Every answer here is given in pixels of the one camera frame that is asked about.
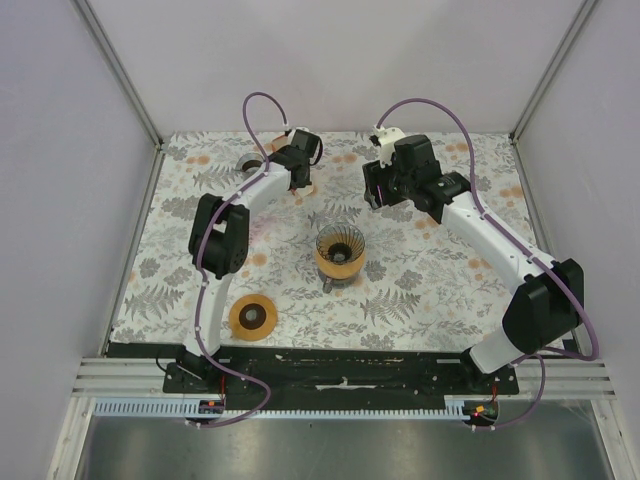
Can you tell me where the ribbed glass dripper cone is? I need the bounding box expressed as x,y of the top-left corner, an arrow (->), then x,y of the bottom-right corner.
316,223 -> 366,265

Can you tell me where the wooden dripper ring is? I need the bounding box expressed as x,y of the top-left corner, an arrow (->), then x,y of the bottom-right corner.
228,293 -> 279,343
313,249 -> 367,278

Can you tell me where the glass coffee server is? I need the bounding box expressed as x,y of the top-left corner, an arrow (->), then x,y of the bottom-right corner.
318,270 -> 360,294

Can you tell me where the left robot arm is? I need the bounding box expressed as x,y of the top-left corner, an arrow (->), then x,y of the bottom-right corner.
176,128 -> 323,393

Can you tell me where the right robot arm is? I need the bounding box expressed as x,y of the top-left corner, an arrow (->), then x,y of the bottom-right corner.
363,128 -> 584,394

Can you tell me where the glass carafe brown band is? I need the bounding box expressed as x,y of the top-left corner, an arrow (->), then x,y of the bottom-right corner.
235,152 -> 264,174

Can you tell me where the floral table mat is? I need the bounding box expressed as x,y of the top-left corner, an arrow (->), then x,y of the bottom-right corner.
104,130 -> 566,354

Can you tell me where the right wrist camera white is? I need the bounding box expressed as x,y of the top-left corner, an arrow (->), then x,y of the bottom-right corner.
370,127 -> 406,168

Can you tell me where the aluminium frame rail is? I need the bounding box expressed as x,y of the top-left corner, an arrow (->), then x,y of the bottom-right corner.
71,0 -> 164,149

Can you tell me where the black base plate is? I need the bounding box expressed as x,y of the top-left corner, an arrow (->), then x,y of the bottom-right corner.
164,346 -> 519,396

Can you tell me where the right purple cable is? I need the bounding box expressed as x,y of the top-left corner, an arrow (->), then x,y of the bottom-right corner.
375,97 -> 601,433

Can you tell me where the white cable duct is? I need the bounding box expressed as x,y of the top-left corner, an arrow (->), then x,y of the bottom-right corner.
94,398 -> 471,420

